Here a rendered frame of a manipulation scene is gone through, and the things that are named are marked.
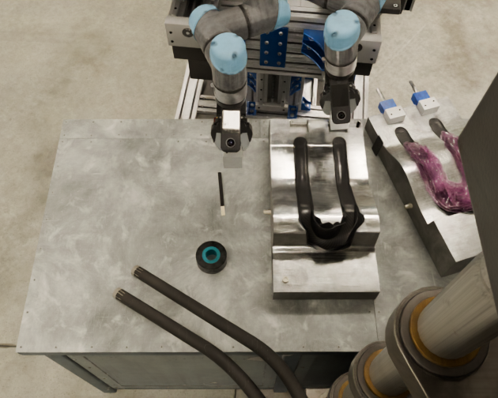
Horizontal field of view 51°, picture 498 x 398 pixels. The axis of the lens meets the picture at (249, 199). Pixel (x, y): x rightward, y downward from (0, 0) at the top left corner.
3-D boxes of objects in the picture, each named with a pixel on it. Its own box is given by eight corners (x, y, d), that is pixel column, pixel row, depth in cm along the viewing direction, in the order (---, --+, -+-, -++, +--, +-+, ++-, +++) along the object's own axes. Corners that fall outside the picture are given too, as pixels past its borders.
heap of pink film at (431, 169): (395, 144, 149) (402, 128, 142) (452, 129, 151) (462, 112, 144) (438, 223, 137) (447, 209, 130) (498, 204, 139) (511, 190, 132)
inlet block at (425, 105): (400, 88, 162) (405, 76, 158) (415, 84, 163) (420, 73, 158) (419, 121, 156) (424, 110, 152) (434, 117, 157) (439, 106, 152)
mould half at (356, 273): (268, 137, 157) (269, 109, 145) (355, 137, 157) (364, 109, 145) (272, 299, 133) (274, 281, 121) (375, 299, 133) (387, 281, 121)
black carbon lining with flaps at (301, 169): (291, 140, 148) (293, 120, 140) (348, 140, 148) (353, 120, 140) (296, 255, 131) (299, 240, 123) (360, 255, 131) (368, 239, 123)
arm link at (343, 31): (369, 13, 111) (348, 43, 109) (365, 45, 121) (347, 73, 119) (336, -1, 113) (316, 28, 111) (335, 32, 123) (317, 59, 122)
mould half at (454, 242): (364, 127, 159) (371, 104, 149) (442, 107, 162) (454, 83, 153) (441, 277, 136) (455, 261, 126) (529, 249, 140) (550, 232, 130)
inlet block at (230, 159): (224, 128, 147) (224, 116, 142) (242, 128, 147) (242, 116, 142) (223, 168, 140) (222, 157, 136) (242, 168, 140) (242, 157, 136)
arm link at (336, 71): (359, 65, 120) (322, 69, 121) (357, 76, 124) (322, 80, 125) (356, 38, 122) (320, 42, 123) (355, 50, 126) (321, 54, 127)
